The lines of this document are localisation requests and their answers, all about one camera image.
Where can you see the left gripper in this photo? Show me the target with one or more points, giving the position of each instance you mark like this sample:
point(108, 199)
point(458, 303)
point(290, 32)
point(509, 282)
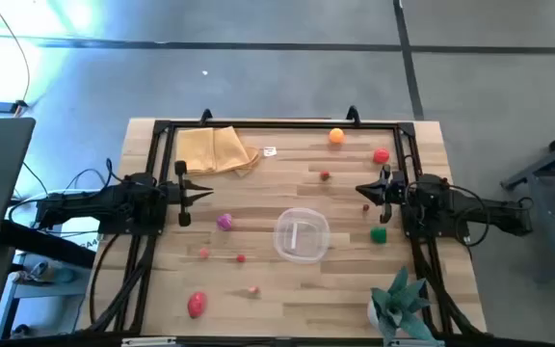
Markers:
point(181, 193)

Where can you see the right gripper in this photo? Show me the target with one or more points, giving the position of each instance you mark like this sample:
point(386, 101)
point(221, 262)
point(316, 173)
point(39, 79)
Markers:
point(387, 193)

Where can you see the red toy tomato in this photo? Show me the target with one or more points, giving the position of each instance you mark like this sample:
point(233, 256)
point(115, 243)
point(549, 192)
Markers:
point(381, 156)

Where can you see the purple striped toy onion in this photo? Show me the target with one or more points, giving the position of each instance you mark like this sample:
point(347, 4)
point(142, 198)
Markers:
point(224, 222)

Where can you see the small pink round toy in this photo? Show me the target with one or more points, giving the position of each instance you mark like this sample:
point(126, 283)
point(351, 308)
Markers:
point(203, 253)

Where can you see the orange toy fruit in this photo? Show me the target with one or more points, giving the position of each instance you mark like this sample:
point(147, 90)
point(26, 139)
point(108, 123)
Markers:
point(336, 136)

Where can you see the pink wrinkled toy vegetable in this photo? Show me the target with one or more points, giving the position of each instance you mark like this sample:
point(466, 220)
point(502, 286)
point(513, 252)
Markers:
point(253, 290)

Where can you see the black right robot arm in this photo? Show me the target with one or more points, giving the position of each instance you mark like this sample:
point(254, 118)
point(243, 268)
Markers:
point(489, 214)

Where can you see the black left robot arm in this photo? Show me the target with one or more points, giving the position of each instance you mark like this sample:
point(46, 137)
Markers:
point(89, 202)

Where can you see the clear plastic tupperware container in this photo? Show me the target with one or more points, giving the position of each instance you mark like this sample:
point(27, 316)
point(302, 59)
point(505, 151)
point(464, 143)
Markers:
point(282, 241)

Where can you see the yellow folded cloth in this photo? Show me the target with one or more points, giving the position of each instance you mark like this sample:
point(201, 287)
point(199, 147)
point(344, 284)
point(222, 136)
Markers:
point(210, 149)

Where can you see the white handwritten paper note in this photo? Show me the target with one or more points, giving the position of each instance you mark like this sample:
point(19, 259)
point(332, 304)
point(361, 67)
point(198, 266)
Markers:
point(270, 151)

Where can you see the large red oval toy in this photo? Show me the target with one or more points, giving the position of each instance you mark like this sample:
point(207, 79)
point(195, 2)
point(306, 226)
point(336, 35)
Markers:
point(197, 304)

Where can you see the artificial succulent in white pot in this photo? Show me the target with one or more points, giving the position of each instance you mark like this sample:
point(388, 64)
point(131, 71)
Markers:
point(403, 303)

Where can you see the blue utility cart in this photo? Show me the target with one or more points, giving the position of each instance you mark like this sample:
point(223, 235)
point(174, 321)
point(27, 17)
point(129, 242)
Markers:
point(41, 291)

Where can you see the black aluminium table frame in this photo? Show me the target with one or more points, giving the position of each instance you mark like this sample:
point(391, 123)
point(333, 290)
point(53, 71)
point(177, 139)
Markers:
point(306, 125)

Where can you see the silver metal bracket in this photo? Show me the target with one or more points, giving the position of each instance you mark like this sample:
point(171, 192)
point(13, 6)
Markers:
point(150, 342)

